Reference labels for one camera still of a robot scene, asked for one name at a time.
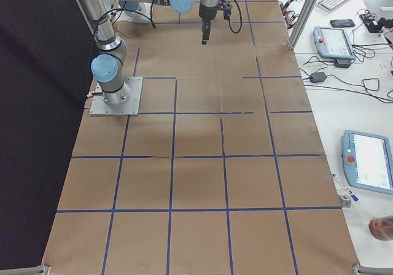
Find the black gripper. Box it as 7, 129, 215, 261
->
199, 6, 219, 45

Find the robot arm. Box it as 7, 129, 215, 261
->
79, 0, 232, 108

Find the black power adapter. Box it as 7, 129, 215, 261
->
309, 72, 327, 83

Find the far teach pendant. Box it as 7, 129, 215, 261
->
313, 26, 356, 60

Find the teach pendant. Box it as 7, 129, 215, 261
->
313, 26, 356, 60
341, 130, 392, 195

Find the black smartphone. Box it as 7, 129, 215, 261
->
330, 19, 355, 28

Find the brown paper table cover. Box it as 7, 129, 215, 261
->
43, 0, 357, 274

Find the near teach pendant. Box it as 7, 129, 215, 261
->
341, 130, 392, 195

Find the brown bottle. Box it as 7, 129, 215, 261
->
368, 215, 393, 241

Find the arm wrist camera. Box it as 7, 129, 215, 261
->
220, 0, 233, 21

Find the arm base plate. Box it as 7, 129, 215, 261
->
89, 77, 144, 116

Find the aluminium frame post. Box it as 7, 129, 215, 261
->
287, 0, 317, 50

